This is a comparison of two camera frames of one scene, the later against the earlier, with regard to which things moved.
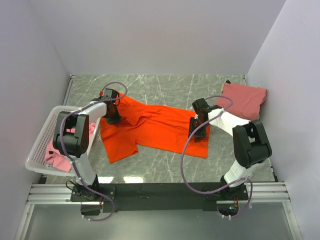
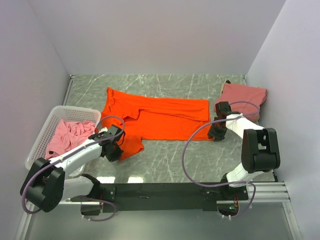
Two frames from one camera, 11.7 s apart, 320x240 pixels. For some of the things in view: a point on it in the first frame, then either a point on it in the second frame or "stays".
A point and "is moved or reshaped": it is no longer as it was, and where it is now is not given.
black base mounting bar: (157, 197) stays
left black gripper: (116, 118) to (116, 156)
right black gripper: (191, 129) to (212, 132)
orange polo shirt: (161, 125) is moved or reshaped
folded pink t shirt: (247, 100) stays
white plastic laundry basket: (35, 161) stays
